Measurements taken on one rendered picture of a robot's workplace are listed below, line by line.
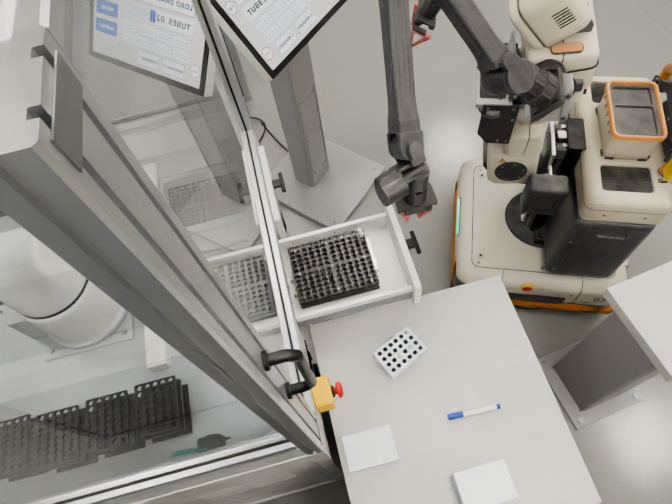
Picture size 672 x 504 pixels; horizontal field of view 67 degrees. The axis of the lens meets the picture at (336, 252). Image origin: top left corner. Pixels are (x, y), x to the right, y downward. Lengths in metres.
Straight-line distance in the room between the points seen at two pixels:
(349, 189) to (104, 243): 2.31
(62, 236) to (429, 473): 1.20
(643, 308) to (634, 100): 0.65
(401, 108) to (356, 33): 2.31
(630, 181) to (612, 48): 1.80
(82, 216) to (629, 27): 3.53
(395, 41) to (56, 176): 0.96
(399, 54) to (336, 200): 1.48
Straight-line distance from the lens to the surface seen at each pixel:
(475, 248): 2.14
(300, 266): 1.44
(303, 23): 1.89
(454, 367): 1.44
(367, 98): 3.02
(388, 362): 1.40
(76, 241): 0.31
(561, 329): 2.39
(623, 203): 1.75
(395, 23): 1.16
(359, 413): 1.40
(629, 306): 1.63
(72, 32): 0.34
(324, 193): 2.57
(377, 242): 1.49
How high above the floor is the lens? 2.14
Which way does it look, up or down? 61 degrees down
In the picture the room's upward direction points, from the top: 11 degrees counter-clockwise
